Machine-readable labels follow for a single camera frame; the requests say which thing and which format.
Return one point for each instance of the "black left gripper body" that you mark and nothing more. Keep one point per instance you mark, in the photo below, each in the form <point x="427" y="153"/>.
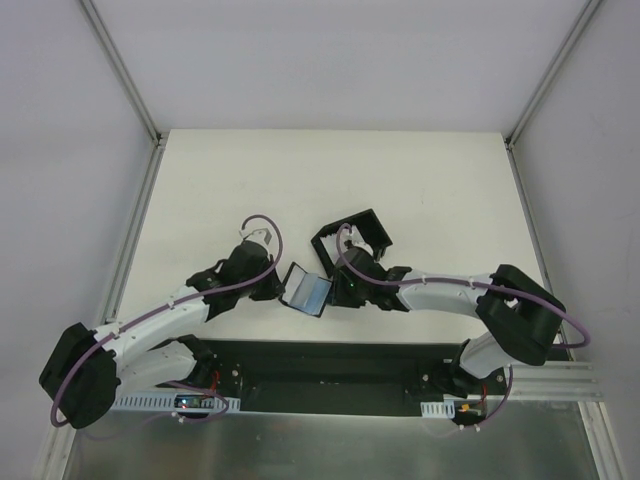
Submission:
<point x="273" y="282"/>

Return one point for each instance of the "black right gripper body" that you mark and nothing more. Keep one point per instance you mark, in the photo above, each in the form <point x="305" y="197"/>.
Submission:
<point x="338" y="292"/>

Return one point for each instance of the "black leather card holder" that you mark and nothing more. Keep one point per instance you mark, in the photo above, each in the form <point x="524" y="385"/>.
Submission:
<point x="305" y="292"/>

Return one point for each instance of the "black plastic card tray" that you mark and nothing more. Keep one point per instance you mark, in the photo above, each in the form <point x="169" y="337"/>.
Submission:
<point x="363" y="227"/>

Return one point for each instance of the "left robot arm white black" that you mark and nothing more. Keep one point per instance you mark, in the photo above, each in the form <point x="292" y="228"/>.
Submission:
<point x="90" y="369"/>

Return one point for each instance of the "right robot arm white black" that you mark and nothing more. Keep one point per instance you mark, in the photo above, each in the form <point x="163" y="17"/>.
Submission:
<point x="522" y="319"/>

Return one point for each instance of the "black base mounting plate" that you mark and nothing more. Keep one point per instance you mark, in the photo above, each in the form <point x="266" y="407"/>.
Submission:
<point x="336" y="378"/>

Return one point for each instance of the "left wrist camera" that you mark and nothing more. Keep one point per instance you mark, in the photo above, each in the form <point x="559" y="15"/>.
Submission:
<point x="261" y="236"/>

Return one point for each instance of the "left aluminium frame post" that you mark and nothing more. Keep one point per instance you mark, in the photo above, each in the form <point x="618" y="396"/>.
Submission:
<point x="120" y="70"/>

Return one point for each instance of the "aluminium frame post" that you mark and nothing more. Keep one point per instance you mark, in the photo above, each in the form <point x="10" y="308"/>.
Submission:
<point x="120" y="70"/>
<point x="577" y="30"/>

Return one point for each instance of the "right white cable duct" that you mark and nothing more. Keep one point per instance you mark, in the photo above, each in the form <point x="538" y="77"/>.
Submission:
<point x="438" y="410"/>

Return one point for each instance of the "white cable duct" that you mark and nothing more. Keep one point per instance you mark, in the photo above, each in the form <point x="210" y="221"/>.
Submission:
<point x="164" y="401"/>
<point x="438" y="410"/>

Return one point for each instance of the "left white cable duct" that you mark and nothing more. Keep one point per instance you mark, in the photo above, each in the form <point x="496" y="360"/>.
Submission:
<point x="164" y="401"/>

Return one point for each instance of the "aluminium front frame rail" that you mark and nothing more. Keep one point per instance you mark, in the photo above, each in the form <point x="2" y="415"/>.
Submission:
<point x="556" y="381"/>

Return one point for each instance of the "right aluminium frame post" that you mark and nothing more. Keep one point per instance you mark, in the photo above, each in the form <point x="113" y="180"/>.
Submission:
<point x="577" y="30"/>

